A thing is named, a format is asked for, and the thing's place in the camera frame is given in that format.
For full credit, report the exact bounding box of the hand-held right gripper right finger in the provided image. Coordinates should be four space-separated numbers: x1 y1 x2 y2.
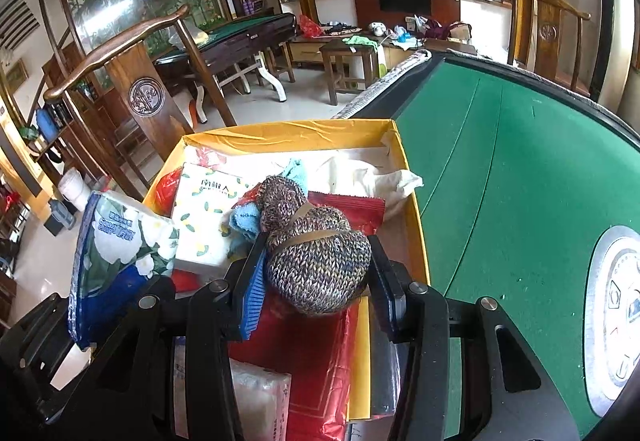
367 236 581 441

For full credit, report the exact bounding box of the red plastic bag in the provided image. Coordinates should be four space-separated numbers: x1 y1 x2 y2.
152 168 183 217
298 14 323 39

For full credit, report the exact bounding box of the red tissue packet gold print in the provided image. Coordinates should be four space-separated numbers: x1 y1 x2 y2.
227 191 387 441

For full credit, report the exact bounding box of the low wooden cabinet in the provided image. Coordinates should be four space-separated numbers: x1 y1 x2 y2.
287 18 478 69

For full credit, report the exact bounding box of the pink tissue pack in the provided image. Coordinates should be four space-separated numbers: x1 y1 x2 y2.
172 336 293 441

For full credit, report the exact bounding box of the dark mahjong table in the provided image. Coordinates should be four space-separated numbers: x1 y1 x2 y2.
152 11 298 124

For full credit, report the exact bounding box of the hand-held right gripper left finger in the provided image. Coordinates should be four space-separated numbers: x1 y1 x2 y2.
50 231 271 441

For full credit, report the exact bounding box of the wooden stool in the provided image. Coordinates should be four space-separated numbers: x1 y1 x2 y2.
319 38 382 107

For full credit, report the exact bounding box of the white cloth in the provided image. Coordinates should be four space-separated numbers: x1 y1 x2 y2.
315 148 425 217

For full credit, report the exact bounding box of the yellow cardboard box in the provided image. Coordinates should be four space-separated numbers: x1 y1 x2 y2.
142 118 432 441

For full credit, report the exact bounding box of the round table centre disc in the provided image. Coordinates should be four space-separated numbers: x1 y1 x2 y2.
582 225 640 419

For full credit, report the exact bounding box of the zip bag of foam tubes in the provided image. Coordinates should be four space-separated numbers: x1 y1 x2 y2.
345 293 403 424

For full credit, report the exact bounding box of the wall air vent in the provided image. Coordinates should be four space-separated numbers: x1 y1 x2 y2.
0 0 41 47

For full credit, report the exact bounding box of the multicolour knitted hat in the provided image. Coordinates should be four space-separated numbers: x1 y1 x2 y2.
260 175 373 317

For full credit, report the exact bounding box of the wooden chair with emblem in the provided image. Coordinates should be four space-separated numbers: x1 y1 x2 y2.
42 4 238 202
502 0 593 92

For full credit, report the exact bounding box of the wooden display shelf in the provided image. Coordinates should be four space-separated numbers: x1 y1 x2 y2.
0 41 118 202

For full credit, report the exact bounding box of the blue floral tissue pack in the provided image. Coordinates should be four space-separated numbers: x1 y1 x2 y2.
67 191 180 352

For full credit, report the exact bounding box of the white plastic bucket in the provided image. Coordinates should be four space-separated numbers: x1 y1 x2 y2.
57 167 93 212

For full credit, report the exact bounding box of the white floral tissue pack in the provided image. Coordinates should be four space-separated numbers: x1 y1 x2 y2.
170 162 266 272

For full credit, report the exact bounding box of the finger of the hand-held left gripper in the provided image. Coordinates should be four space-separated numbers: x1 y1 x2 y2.
0 293 93 424

